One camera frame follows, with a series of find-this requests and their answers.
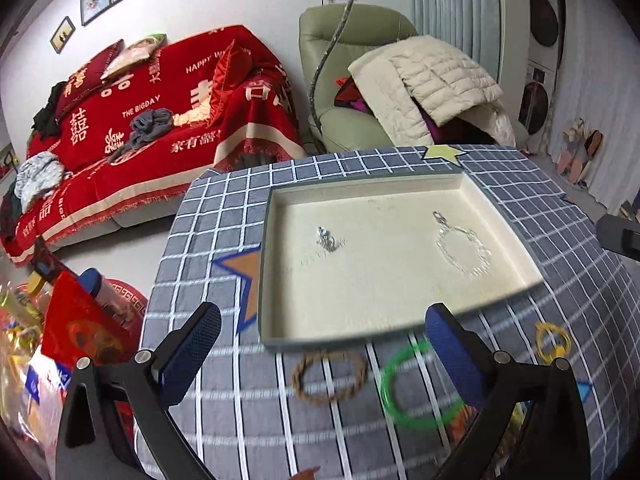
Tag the small black picture frame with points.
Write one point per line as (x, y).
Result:
(62, 35)

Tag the stacked washing machines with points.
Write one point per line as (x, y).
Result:
(542, 25)

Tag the shiny red cushion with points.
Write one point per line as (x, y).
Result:
(232, 80)

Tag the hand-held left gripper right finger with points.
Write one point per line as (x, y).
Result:
(450, 350)

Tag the red round box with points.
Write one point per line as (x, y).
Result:
(132, 300)

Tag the grey checkered tablecloth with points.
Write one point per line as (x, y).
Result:
(340, 440)

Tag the dark clothing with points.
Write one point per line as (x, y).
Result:
(47, 115)

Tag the green bangle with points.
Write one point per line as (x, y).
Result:
(395, 405)

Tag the grey clothing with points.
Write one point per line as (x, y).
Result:
(147, 127)

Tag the blue capped bottle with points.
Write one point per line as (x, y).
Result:
(102, 290)

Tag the grey jewelry tray cream lining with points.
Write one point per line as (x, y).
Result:
(380, 260)

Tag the pale blue curtain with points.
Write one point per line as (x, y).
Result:
(455, 0)

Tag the printed portrait pillow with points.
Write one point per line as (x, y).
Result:
(135, 55)

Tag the purple red clothes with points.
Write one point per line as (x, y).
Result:
(350, 97)

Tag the beige quilted jacket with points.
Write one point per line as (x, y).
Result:
(385, 90)

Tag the white grey knitted cloth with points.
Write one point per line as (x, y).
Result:
(37, 175)

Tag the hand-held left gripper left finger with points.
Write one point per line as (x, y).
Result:
(190, 355)

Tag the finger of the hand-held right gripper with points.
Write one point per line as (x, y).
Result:
(620, 237)

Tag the red printed sofa cover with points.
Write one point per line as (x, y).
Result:
(210, 160)

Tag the red gift bag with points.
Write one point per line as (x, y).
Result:
(80, 325)

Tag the dark red cushion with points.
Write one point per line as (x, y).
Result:
(85, 85)

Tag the cream down jacket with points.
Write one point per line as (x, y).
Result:
(450, 80)

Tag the pile of slippers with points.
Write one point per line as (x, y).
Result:
(580, 155)

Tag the small silver pendant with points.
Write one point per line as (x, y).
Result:
(327, 241)

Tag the green armchair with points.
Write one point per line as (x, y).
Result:
(345, 125)

